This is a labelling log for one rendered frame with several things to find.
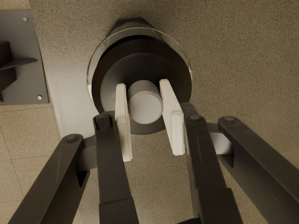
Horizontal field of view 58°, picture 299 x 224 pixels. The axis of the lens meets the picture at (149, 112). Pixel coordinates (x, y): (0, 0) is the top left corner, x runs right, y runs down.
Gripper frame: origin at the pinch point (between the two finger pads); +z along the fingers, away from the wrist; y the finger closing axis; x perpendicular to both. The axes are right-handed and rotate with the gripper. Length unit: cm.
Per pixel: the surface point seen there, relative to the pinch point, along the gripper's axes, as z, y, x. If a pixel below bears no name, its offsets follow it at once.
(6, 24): 123, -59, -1
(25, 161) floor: 124, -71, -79
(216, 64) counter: 31.0, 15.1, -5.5
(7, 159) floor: 124, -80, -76
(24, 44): 123, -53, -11
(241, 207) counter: 31, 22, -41
